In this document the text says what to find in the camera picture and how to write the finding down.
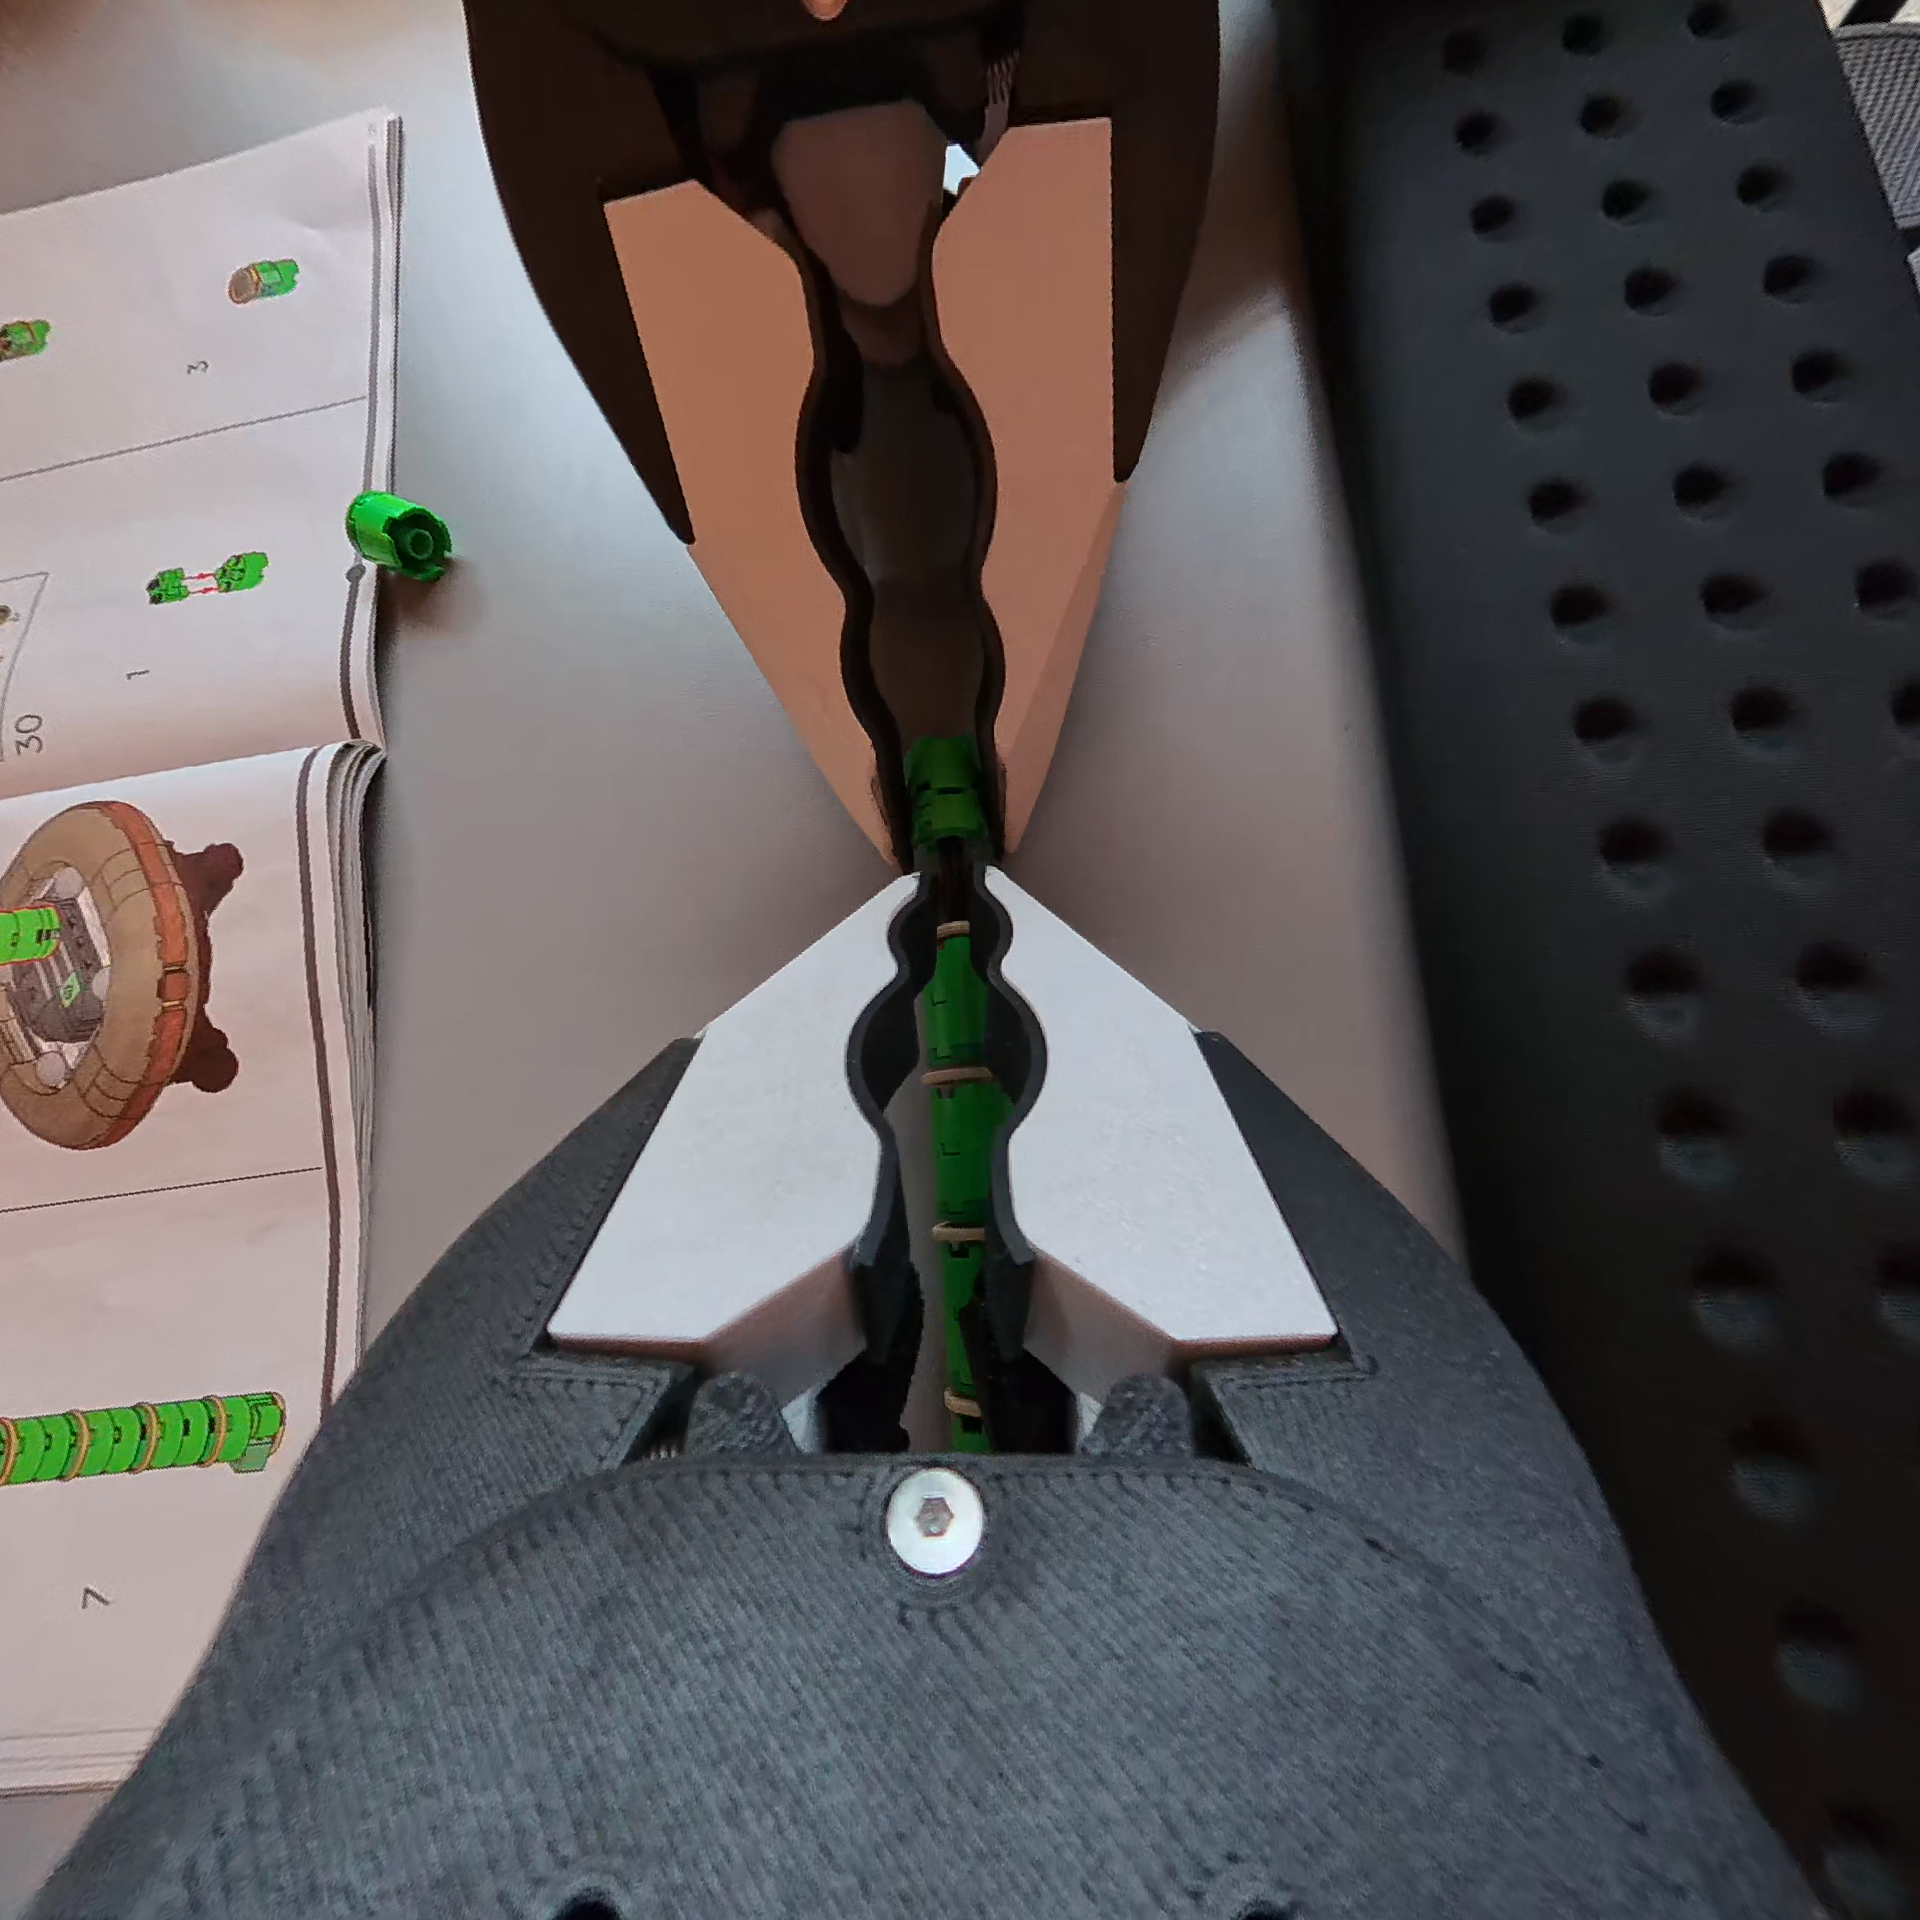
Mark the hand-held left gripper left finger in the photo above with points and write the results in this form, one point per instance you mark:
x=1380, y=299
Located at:
x=736, y=1170

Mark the black perforated plastic panel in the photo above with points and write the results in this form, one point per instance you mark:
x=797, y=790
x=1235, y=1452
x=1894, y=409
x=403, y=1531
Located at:
x=1651, y=899

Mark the brick model instruction booklet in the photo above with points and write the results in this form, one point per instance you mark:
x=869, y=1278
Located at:
x=179, y=977

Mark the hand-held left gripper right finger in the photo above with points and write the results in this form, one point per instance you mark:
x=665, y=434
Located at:
x=1155, y=1170

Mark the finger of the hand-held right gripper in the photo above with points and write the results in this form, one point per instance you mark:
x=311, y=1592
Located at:
x=721, y=389
x=1052, y=389

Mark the grey desk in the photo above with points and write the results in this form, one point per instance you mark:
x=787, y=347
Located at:
x=600, y=674

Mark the small green round brick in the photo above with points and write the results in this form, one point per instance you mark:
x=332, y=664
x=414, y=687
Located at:
x=946, y=796
x=399, y=535

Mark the green brick bamboo stalk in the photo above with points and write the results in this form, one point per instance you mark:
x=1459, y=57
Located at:
x=957, y=1141

